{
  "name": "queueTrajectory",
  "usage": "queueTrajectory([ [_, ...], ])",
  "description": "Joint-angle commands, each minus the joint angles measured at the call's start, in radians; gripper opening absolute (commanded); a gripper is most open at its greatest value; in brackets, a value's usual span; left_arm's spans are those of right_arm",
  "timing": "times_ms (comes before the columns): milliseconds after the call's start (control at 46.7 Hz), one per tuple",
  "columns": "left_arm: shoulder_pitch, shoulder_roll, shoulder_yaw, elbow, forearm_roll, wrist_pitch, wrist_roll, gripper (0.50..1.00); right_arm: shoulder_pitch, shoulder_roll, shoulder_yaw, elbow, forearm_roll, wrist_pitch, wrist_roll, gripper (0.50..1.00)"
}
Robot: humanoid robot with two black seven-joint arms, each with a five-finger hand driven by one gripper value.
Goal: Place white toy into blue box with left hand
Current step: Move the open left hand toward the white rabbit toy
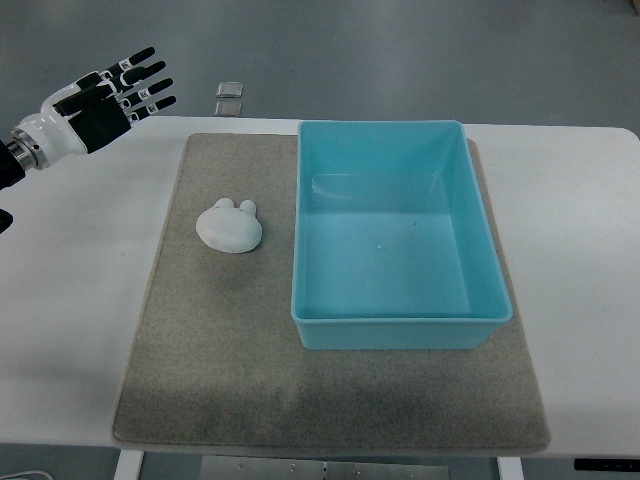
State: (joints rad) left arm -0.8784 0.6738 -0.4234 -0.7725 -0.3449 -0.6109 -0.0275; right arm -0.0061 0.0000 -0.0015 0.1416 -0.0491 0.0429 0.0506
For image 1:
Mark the metal floor plate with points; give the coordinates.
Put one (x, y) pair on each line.
(229, 89)
(229, 109)

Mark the left white table leg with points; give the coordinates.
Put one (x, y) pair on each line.
(129, 465)

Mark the grey metal table crossbar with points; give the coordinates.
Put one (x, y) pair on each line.
(219, 467)

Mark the lower metal floor plate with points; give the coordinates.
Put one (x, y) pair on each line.
(229, 109)

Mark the right white table leg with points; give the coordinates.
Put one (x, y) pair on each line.
(510, 468)

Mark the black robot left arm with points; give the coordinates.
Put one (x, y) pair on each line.
(11, 172)

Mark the white table leg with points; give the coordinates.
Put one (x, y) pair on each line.
(129, 465)
(510, 468)

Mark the grey felt mat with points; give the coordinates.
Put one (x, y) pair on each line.
(217, 365)

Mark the light blue plastic box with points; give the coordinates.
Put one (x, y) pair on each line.
(393, 248)

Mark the upper metal floor plate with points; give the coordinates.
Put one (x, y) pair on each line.
(229, 89)

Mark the black table control panel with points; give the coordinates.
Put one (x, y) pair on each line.
(623, 465)

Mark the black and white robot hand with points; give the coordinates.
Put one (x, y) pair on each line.
(91, 112)

